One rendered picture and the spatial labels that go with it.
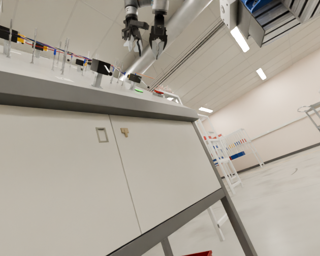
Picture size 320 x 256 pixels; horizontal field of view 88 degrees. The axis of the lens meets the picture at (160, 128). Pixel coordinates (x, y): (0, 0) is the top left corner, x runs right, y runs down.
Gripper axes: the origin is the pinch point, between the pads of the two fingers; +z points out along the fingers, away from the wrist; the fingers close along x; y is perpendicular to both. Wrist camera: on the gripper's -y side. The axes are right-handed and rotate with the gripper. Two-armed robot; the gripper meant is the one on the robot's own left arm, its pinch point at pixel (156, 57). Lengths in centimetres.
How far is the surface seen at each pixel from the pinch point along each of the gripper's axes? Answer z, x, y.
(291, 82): 135, -627, 535
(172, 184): 37, -5, -51
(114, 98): 9.5, 17.7, -35.5
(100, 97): 8.0, 21.7, -38.8
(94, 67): 1.2, 25.5, -27.4
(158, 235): 39, 2, -68
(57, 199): 21, 27, -68
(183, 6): -45, -63, 240
